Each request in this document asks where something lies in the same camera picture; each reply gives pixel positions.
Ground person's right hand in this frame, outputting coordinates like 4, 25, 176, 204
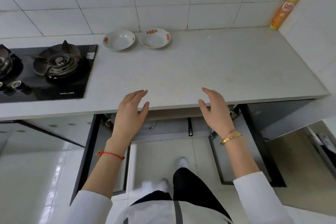
198, 87, 236, 139

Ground person's left hand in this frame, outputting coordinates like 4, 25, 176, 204
111, 90, 150, 144

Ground person's left forearm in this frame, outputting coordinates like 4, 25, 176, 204
81, 137, 132, 200

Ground person's right forearm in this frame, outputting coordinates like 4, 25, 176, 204
219, 129, 264, 183

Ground metal door hinge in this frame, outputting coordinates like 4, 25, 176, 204
101, 114, 114, 128
227, 104, 240, 120

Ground white shoe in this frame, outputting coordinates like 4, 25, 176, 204
177, 157, 190, 171
158, 178, 170, 193

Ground grey cabinet door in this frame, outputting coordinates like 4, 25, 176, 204
69, 114, 132, 207
209, 104, 287, 188
246, 98, 317, 141
0, 114, 94, 156

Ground black glass gas stove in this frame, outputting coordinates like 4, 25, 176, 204
0, 44, 99, 104

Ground white bowl with red pattern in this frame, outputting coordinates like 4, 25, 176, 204
138, 28, 172, 49

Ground white bowl with red flower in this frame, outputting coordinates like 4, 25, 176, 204
103, 30, 136, 51

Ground black trousers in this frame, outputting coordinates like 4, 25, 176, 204
130, 167, 234, 224

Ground gas burner with pan support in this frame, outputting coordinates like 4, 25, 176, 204
0, 44, 23, 80
33, 40, 85, 80

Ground white jacket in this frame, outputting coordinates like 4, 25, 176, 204
61, 171, 295, 224

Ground yellow dish soap bottle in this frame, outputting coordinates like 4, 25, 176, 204
269, 0, 304, 32

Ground gold bangle bracelet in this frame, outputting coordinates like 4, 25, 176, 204
220, 129, 242, 146

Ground red string bracelet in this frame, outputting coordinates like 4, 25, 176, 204
96, 150, 125, 161

